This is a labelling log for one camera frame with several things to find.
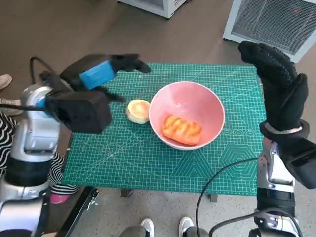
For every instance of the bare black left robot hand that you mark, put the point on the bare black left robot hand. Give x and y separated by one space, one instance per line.
96 74

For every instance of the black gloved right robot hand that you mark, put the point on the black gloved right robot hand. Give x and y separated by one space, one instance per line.
281 93

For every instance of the round toy bread bun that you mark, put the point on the round toy bread bun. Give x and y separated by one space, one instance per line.
138 111

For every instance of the pink bowl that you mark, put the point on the pink bowl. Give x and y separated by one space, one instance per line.
187 98

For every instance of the oblong orange toy bread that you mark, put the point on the oblong orange toy bread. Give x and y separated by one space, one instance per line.
181 129

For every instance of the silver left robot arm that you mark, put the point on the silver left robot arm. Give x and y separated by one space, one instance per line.
32 138

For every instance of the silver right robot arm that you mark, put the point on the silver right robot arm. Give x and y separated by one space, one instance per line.
276 197

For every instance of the white cabinet with mesh grille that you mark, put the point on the white cabinet with mesh grille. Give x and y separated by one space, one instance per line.
269 22

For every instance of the white glass-sided cabinet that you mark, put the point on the white glass-sided cabinet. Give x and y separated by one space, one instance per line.
153 7

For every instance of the green cutting mat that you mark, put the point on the green cutting mat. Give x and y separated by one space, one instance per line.
123 160

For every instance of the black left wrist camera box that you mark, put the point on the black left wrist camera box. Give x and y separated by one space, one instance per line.
79 112

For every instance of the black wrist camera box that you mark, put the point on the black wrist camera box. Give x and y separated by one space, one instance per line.
79 112
301 163

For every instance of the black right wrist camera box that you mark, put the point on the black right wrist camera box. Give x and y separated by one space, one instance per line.
301 163

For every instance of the black table bracket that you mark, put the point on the black table bracket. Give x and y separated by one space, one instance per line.
214 197
126 192

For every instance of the black metal rail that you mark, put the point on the black metal rail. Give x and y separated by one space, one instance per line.
79 209

